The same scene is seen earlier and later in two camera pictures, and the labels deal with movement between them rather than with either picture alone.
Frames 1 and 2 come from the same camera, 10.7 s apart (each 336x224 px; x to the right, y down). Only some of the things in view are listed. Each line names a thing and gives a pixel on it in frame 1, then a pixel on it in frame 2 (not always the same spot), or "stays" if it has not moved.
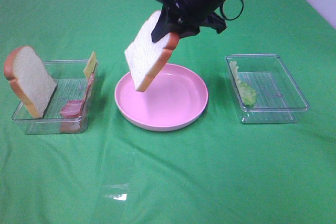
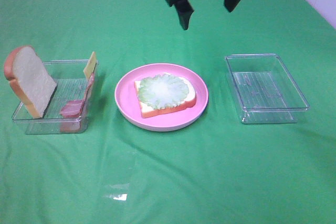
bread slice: [145, 58] -> [187, 102]
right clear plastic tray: [263, 89] stays
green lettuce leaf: [248, 95] -> [163, 91]
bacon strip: [72, 109] stays
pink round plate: [175, 98] stays
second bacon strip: [91, 79] stays
